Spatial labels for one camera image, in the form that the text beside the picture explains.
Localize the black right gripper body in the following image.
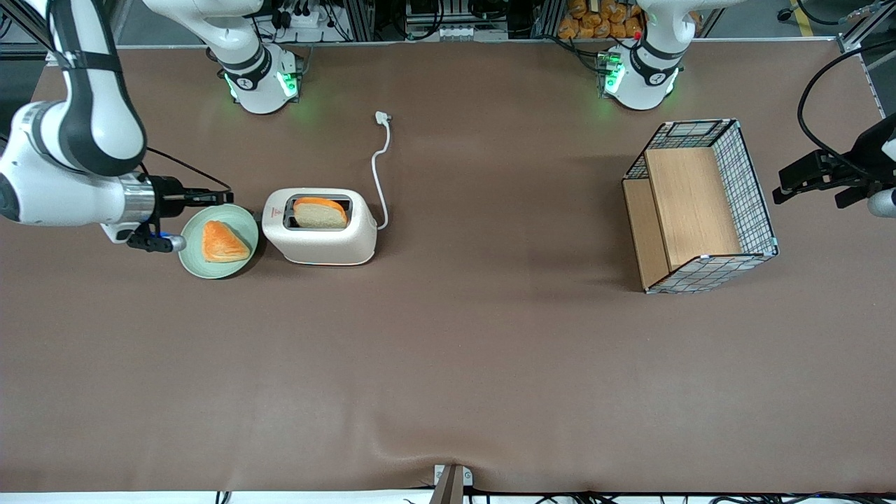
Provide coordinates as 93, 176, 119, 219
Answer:
150, 175, 190, 222

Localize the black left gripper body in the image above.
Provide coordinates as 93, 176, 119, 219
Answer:
829, 114, 896, 209

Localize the white toaster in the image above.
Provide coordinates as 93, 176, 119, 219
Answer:
262, 188, 379, 267

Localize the orange triangular pastry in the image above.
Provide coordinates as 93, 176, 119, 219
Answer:
202, 220, 251, 264

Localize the pale green plate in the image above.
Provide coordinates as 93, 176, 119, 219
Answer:
178, 204, 260, 280

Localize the bread slice with orange crust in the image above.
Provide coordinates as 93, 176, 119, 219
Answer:
293, 197, 349, 230

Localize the white power strip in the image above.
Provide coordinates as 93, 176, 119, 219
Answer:
269, 6, 331, 30

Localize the pile of bread rolls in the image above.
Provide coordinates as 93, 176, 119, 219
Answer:
557, 0, 645, 40

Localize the white terminal block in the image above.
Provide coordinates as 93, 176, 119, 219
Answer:
437, 26, 509, 41

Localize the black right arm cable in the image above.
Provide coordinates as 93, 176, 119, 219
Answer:
142, 146, 232, 193

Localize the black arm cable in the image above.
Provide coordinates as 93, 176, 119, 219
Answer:
797, 38, 896, 177
142, 146, 232, 193

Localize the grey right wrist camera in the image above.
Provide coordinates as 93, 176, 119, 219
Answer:
127, 231, 188, 254

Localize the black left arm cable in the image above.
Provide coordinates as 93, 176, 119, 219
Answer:
797, 38, 896, 177

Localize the wire basket with wooden shelves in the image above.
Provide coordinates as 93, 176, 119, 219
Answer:
622, 118, 780, 295

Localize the aluminium frame profile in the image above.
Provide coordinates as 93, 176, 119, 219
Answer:
836, 0, 896, 54

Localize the white toaster cord with plug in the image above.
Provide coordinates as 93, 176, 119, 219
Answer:
370, 111, 393, 231

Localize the metal table edge bracket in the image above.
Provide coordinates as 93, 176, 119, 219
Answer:
428, 463, 474, 504

